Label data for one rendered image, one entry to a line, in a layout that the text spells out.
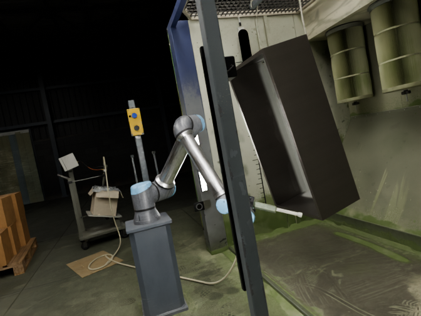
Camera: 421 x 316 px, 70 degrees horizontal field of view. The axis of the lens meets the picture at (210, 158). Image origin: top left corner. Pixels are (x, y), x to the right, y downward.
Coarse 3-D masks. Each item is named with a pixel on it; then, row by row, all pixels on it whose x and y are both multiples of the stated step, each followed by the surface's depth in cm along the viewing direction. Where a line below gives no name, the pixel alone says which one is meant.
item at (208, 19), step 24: (216, 24) 93; (216, 48) 93; (216, 72) 93; (216, 96) 94; (216, 120) 98; (240, 168) 96; (240, 192) 96; (240, 216) 96; (240, 240) 98; (264, 312) 99
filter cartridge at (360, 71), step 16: (336, 32) 289; (352, 32) 283; (336, 48) 292; (352, 48) 284; (336, 64) 295; (352, 64) 286; (336, 80) 301; (352, 80) 288; (368, 80) 289; (336, 96) 308; (352, 96) 290; (368, 96) 288
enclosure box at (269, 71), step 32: (256, 64) 253; (288, 64) 193; (256, 96) 253; (288, 96) 193; (320, 96) 202; (256, 128) 253; (288, 128) 196; (320, 128) 202; (288, 160) 263; (320, 160) 202; (288, 192) 263; (320, 192) 202; (352, 192) 211
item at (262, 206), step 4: (256, 204) 208; (260, 204) 208; (264, 204) 208; (268, 204) 208; (256, 208) 209; (260, 208) 208; (264, 208) 208; (268, 208) 207; (272, 208) 207; (276, 208) 207; (280, 208) 208; (272, 212) 207; (284, 212) 207; (288, 212) 206; (292, 212) 206; (296, 212) 206; (300, 216) 205
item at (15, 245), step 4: (12, 224) 383; (8, 228) 371; (12, 228) 378; (16, 228) 405; (8, 232) 371; (12, 232) 374; (16, 232) 400; (12, 236) 372; (16, 236) 394; (12, 240) 372; (16, 240) 390; (12, 244) 372; (16, 244) 385; (20, 244) 408; (16, 248) 379; (16, 252) 375
